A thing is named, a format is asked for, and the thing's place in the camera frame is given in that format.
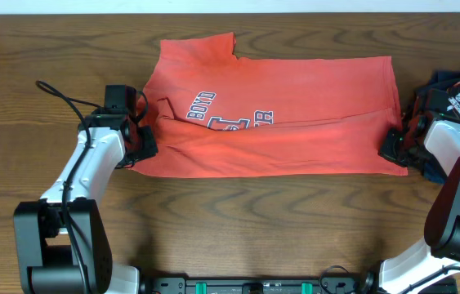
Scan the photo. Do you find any red Boyd soccer t-shirt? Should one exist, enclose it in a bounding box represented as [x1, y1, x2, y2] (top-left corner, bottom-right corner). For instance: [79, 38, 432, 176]
[135, 33, 407, 178]

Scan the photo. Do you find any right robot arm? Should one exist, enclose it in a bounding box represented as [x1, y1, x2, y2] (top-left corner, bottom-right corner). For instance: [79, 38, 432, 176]
[361, 85, 460, 293]

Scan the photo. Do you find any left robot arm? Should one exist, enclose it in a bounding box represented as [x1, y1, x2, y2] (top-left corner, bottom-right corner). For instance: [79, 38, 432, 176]
[13, 85, 158, 293]

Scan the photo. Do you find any black rail cable loop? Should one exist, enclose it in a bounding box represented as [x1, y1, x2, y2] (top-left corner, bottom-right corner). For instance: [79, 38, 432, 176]
[318, 266, 357, 294]

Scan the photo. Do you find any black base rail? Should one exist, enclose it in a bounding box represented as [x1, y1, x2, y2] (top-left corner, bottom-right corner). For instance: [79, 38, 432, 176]
[145, 277, 361, 294]

